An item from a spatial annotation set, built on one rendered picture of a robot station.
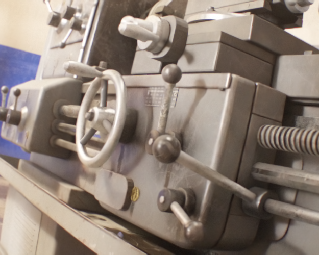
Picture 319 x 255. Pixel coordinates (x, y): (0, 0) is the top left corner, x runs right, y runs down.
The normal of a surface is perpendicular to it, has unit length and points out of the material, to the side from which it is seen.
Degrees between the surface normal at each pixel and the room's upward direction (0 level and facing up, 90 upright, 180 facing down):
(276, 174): 90
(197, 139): 90
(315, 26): 90
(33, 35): 90
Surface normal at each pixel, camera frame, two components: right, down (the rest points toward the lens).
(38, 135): 0.51, 0.07
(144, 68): -0.84, -0.22
